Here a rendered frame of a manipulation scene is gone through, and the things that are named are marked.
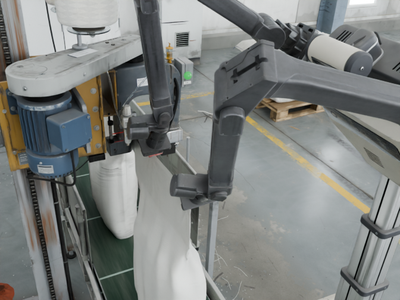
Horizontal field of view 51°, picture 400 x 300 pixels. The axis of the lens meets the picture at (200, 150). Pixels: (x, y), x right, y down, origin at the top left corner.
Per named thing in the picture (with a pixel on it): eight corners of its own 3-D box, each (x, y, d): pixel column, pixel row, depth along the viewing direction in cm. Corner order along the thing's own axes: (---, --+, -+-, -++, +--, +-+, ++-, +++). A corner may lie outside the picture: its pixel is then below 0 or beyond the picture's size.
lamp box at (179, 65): (192, 86, 157) (193, 62, 153) (181, 87, 156) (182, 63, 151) (184, 79, 163) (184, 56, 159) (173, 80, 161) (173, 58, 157)
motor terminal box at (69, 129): (94, 148, 125) (91, 113, 119) (65, 162, 118) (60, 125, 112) (76, 139, 129) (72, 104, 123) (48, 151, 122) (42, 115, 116)
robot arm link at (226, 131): (251, 115, 66) (248, 59, 71) (215, 114, 66) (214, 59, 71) (231, 204, 105) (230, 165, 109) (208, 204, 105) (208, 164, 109)
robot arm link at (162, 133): (171, 131, 131) (168, 115, 133) (149, 132, 128) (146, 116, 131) (166, 141, 136) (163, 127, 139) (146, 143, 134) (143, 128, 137)
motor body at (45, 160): (85, 175, 131) (77, 102, 119) (33, 186, 125) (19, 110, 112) (74, 152, 143) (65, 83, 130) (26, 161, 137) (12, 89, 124)
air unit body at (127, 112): (137, 146, 152) (136, 106, 144) (124, 148, 150) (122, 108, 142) (133, 140, 155) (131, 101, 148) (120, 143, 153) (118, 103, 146)
